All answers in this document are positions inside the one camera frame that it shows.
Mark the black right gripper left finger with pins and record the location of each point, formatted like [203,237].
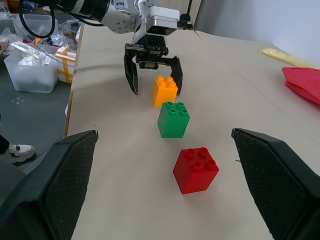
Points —
[57,180]

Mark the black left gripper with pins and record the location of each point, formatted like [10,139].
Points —
[153,50]

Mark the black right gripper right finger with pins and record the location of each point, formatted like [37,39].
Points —
[280,180]

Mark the orange toy brick cube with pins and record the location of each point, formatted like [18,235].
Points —
[163,93]

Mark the white sneaker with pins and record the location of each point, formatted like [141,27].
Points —
[20,152]

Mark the green toy brick cube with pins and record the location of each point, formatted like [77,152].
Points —
[172,122]

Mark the dark trouser leg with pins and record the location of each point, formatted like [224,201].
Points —
[3,146]

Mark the red toy brick cube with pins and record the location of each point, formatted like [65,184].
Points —
[193,175]

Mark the white box with yellow tape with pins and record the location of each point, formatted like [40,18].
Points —
[65,65]

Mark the red folded cloth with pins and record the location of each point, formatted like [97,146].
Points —
[303,82]

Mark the translucent plastic storage bin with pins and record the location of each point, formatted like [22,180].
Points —
[32,77]

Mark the clear bag with white item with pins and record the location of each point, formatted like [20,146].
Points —
[30,58]

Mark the clear plastic tub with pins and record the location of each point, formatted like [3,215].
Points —
[37,23]

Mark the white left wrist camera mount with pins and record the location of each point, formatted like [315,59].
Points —
[163,15]

